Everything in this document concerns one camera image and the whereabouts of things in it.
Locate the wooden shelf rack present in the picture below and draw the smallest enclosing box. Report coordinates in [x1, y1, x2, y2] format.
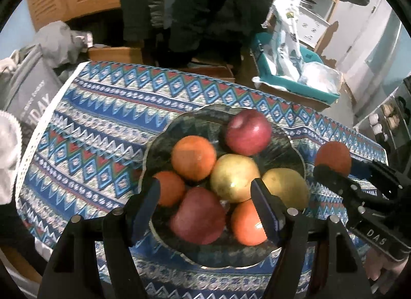
[276, 0, 350, 52]

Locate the red apple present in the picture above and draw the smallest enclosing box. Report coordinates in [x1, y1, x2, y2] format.
[170, 187, 227, 245]
[225, 109, 273, 156]

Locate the low wooden box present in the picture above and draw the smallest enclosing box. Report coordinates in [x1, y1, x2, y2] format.
[88, 47, 143, 63]

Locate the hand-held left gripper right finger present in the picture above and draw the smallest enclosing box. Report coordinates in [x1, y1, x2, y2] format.
[250, 177, 375, 299]

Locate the large orange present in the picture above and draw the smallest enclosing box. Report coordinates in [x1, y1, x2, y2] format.
[230, 199, 268, 246]
[171, 136, 217, 181]

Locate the yellow pear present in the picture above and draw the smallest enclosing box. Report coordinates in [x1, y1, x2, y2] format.
[210, 154, 261, 204]
[261, 168, 310, 211]

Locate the small tangerine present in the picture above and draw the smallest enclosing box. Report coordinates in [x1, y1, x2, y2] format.
[152, 171, 187, 207]
[315, 141, 352, 177]

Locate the grey door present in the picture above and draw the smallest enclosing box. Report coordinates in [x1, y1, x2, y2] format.
[321, 0, 402, 78]

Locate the white rice bag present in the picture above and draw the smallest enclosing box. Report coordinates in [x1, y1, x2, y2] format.
[261, 0, 305, 81]

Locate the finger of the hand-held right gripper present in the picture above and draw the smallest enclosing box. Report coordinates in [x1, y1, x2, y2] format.
[351, 158, 406, 190]
[313, 165, 365, 211]

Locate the black hanging jacket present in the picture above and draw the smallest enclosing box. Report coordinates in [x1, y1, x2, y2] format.
[120, 0, 273, 62]

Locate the dark glass bowl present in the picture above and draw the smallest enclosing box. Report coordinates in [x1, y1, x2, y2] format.
[141, 104, 309, 269]

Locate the person's right hand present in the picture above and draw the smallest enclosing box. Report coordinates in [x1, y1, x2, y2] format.
[364, 248, 409, 283]

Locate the white cloth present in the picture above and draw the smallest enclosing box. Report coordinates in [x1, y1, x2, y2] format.
[0, 109, 21, 205]

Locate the white shoe rack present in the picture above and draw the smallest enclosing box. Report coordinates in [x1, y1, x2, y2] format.
[353, 77, 411, 158]

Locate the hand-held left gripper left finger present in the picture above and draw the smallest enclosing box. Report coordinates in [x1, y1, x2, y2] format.
[37, 177, 161, 299]

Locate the blue patterned tablecloth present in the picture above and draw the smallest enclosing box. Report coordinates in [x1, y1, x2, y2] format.
[14, 61, 394, 299]

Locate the teal plastic crate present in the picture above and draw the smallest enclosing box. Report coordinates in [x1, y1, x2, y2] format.
[250, 32, 341, 103]

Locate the clear plastic bag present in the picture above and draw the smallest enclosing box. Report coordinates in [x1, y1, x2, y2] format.
[298, 61, 342, 94]

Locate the grey tote bag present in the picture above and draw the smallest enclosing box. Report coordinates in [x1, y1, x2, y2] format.
[0, 45, 63, 126]

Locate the grey clothes pile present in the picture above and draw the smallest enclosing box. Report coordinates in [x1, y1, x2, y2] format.
[32, 21, 94, 76]

